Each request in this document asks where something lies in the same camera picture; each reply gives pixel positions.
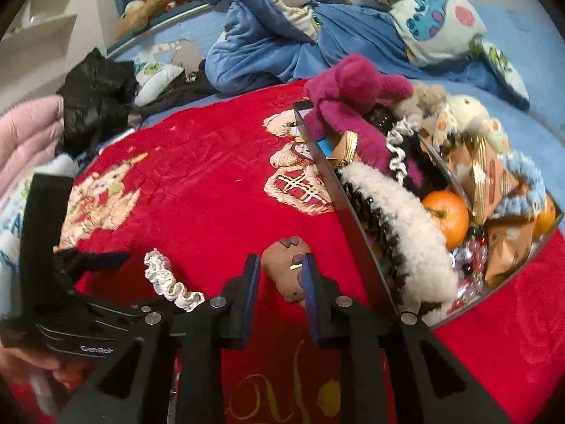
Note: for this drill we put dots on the brown teddy bear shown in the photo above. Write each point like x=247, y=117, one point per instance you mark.
x=138, y=13

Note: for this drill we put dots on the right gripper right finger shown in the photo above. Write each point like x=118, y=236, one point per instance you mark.
x=393, y=368

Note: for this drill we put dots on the dark rectangular tray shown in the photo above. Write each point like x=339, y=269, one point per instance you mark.
x=402, y=136

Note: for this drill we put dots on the blue crochet scrunchie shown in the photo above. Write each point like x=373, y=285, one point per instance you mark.
x=528, y=200

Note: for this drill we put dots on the orange mandarin in tray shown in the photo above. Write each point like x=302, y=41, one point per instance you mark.
x=451, y=213

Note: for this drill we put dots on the black puffer jacket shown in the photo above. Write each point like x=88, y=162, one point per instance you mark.
x=97, y=96

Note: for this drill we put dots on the brown capybara squishy toy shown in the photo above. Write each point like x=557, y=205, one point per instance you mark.
x=282, y=261

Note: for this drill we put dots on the orange mandarin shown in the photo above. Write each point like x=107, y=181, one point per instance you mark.
x=451, y=213
x=545, y=220

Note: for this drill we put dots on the white fuzzy hair claw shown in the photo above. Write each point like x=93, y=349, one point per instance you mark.
x=421, y=274

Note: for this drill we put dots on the person left hand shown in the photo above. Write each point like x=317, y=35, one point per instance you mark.
x=17, y=363

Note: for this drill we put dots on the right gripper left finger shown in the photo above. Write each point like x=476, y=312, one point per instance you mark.
x=162, y=359

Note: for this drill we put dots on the magenta plush bear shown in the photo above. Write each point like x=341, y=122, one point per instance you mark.
x=342, y=97

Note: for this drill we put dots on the bead bracelet pink black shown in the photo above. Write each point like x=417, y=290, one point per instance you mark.
x=470, y=261

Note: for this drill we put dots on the red teddy bear blanket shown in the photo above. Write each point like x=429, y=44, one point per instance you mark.
x=209, y=185

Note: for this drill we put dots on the pink quilted jacket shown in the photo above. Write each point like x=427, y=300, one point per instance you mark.
x=29, y=134

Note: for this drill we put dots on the white plush bunny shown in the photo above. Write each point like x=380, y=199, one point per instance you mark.
x=464, y=114

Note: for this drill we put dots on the white crochet scrunchie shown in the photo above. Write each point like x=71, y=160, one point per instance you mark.
x=158, y=273

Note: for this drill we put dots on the blue monster print comforter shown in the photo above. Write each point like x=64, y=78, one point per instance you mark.
x=265, y=41

